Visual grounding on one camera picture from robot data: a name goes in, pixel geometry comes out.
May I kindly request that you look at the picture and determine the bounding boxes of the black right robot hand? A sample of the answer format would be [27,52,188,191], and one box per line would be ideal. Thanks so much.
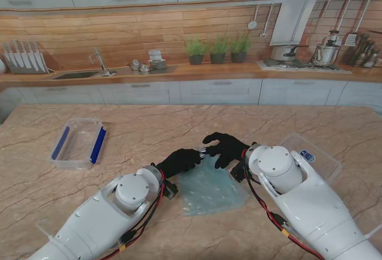
[202,132,251,170]

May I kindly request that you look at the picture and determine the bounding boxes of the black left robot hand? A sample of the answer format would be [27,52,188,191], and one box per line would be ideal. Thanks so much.
[155,148,207,180]

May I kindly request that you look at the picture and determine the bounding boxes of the clear bubble film sheet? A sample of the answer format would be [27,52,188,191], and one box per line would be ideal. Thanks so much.
[178,155,250,216]

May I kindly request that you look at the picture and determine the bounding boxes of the clear crate with blue clips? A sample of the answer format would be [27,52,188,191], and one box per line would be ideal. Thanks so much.
[49,117,108,171]

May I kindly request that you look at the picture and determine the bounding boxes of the clear lid with blue label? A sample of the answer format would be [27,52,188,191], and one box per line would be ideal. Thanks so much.
[277,133,343,189]

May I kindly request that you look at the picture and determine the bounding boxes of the potted green herb plant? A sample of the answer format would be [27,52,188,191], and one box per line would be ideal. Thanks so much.
[184,35,208,66]
[230,33,251,64]
[210,35,230,64]

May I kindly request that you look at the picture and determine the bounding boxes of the stack of white dishes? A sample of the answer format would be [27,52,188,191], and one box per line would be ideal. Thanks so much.
[148,49,167,72]

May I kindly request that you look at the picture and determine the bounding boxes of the steel sink faucet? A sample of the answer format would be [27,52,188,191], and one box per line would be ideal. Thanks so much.
[88,47,117,78]

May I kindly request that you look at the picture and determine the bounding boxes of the dark kitchen sink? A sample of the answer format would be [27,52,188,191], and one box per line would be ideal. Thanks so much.
[52,70,101,81]

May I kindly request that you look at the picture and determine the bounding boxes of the knife block with knives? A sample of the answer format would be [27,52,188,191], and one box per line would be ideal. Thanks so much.
[2,39,50,75]

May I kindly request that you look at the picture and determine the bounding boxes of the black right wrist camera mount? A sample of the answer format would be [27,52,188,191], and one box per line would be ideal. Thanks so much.
[229,161,247,183]

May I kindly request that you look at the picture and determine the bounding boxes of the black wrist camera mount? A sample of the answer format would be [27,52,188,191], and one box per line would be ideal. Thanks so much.
[229,161,247,183]
[162,179,179,200]

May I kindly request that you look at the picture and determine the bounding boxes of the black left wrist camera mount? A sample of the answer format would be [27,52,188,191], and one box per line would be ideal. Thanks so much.
[162,179,179,200]

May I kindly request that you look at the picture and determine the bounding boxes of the red black left arm cables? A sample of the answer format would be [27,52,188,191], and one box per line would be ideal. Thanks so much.
[101,170,168,258]

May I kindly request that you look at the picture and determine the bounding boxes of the red black arm cables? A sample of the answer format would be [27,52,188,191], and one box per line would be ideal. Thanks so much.
[101,170,168,258]
[243,167,325,260]

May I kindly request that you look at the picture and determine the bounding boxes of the red black right arm cables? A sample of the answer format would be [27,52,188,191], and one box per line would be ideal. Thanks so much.
[243,167,325,260]

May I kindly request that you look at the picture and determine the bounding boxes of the steel saucepan with black handle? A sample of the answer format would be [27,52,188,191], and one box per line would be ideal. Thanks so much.
[270,44,310,61]

